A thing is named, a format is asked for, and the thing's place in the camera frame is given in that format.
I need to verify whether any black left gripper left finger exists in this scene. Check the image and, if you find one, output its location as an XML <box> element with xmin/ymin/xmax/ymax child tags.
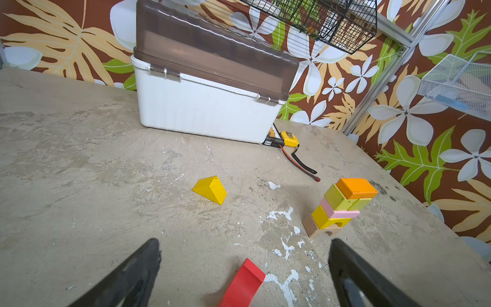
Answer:
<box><xmin>70</xmin><ymin>238</ymin><xmax>161</xmax><ymax>306</ymax></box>

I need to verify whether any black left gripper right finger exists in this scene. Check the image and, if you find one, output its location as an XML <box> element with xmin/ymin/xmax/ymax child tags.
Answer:
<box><xmin>328</xmin><ymin>238</ymin><xmax>419</xmax><ymax>306</ymax></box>

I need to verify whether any yellow arch wood block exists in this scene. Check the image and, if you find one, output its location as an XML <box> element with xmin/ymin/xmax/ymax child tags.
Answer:
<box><xmin>312</xmin><ymin>206</ymin><xmax>353</xmax><ymax>229</ymax></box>

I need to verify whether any natural wood arch block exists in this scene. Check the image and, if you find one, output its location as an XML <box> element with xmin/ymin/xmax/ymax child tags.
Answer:
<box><xmin>303</xmin><ymin>214</ymin><xmax>342</xmax><ymax>239</ymax></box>

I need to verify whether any pink rectangular wood block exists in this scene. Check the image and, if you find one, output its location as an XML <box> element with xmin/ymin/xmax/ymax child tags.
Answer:
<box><xmin>320</xmin><ymin>198</ymin><xmax>360</xmax><ymax>219</ymax></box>

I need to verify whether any lime cube block front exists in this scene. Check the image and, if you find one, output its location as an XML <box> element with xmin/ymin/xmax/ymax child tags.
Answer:
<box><xmin>324</xmin><ymin>184</ymin><xmax>357</xmax><ymax>211</ymax></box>

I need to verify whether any lime cube block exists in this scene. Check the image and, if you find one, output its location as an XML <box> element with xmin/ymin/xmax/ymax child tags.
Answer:
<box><xmin>324</xmin><ymin>184</ymin><xmax>357</xmax><ymax>211</ymax></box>
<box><xmin>348</xmin><ymin>198</ymin><xmax>372</xmax><ymax>211</ymax></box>

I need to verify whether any orange rectangular wood block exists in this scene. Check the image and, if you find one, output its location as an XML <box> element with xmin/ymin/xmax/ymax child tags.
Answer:
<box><xmin>336</xmin><ymin>178</ymin><xmax>378</xmax><ymax>200</ymax></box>

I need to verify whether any red arch wood block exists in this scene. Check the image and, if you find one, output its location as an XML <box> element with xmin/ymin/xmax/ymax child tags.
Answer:
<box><xmin>219</xmin><ymin>258</ymin><xmax>266</xmax><ymax>307</ymax></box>

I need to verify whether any yellow triangular wood block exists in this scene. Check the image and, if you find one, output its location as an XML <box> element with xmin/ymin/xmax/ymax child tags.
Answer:
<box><xmin>192</xmin><ymin>176</ymin><xmax>227</xmax><ymax>205</ymax></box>

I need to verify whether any yellow tape measure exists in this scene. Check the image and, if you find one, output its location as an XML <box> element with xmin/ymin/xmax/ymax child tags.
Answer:
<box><xmin>280</xmin><ymin>131</ymin><xmax>300</xmax><ymax>148</ymax></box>

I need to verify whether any white storage box brown lid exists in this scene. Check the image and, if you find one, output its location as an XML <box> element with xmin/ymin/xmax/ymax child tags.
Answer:
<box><xmin>131</xmin><ymin>1</ymin><xmax>299</xmax><ymax>143</ymax></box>

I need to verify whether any red black power cable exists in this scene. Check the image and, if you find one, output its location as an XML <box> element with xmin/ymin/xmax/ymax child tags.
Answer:
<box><xmin>279</xmin><ymin>145</ymin><xmax>322</xmax><ymax>183</ymax></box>

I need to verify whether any black wrist strap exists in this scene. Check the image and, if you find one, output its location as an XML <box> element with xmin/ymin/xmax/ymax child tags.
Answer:
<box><xmin>291</xmin><ymin>147</ymin><xmax>318</xmax><ymax>175</ymax></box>

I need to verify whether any white wire basket right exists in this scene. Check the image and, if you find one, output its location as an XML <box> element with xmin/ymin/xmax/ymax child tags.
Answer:
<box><xmin>418</xmin><ymin>51</ymin><xmax>490</xmax><ymax>122</ymax></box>

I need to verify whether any aluminium frame post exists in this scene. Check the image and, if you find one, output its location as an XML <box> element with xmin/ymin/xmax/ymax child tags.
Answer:
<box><xmin>342</xmin><ymin>1</ymin><xmax>448</xmax><ymax>135</ymax></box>

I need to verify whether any black wire wall basket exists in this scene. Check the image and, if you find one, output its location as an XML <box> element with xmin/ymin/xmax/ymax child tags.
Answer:
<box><xmin>245</xmin><ymin>0</ymin><xmax>378</xmax><ymax>54</ymax></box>

